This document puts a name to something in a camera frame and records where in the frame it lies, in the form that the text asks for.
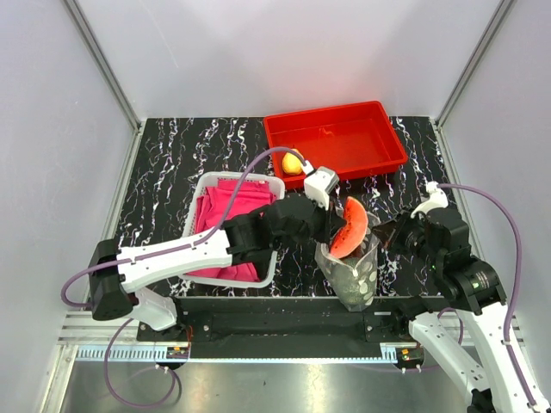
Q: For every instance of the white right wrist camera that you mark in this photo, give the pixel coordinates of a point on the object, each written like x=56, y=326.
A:
x=436, y=199

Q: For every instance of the clear zip top bag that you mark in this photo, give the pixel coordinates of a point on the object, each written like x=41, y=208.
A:
x=369, y=247

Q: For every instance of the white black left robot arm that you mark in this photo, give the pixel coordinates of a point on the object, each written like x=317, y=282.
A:
x=119, y=282

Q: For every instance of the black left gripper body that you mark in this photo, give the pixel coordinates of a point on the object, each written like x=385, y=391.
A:
x=316, y=226

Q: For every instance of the red fake food piece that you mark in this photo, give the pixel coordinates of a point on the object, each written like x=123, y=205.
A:
x=350, y=237

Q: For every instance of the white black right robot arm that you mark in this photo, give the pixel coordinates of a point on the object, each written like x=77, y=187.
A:
x=495, y=381

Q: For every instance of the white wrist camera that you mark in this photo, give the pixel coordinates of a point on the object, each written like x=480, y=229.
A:
x=436, y=199
x=318, y=184

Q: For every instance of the aluminium frame rail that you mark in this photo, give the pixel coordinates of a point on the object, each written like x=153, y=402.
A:
x=92, y=44
x=496, y=22

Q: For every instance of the yellow fake fruit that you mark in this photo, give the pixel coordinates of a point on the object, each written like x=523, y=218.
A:
x=291, y=163

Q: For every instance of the aluminium frame rail right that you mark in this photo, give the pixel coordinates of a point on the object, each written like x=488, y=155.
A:
x=496, y=22

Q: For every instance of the aluminium frame rail left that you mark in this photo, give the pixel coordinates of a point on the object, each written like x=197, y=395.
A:
x=92, y=44

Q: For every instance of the white perforated plastic basket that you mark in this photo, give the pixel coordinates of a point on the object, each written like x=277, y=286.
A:
x=266, y=270

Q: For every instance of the pink cloth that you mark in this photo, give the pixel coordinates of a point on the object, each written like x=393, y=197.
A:
x=209, y=209

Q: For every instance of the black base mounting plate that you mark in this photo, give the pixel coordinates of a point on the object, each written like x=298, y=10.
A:
x=288, y=329

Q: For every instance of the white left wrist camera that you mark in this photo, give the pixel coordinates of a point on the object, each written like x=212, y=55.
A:
x=318, y=184

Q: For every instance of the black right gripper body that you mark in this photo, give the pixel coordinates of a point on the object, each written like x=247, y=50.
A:
x=409, y=235

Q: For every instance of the red plastic tray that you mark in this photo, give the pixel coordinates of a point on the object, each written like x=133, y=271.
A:
x=355, y=140

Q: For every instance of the green fake vegetable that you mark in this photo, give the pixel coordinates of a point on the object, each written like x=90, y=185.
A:
x=354, y=282

